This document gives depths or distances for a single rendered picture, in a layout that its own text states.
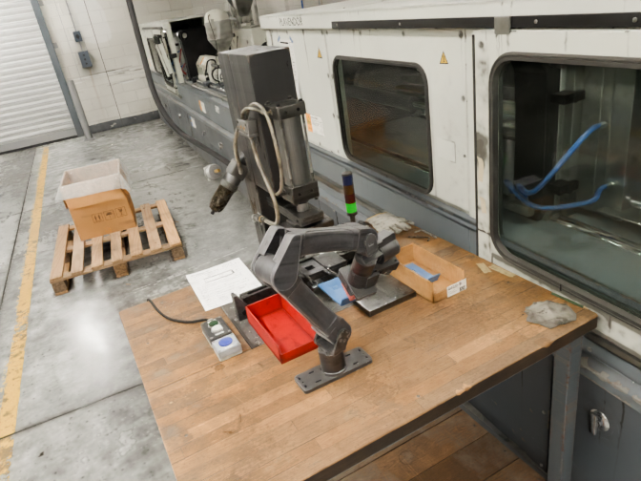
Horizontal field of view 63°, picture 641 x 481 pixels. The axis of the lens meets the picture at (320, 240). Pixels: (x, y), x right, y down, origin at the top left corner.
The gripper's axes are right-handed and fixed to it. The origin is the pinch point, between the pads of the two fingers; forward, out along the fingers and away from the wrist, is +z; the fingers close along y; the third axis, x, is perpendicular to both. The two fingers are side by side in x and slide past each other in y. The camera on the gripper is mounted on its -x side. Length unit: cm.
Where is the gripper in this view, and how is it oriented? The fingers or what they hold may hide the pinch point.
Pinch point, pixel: (351, 297)
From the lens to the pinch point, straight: 146.6
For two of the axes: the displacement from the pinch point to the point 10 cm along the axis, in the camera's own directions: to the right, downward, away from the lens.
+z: -1.3, 6.0, 7.9
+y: -4.7, -7.4, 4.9
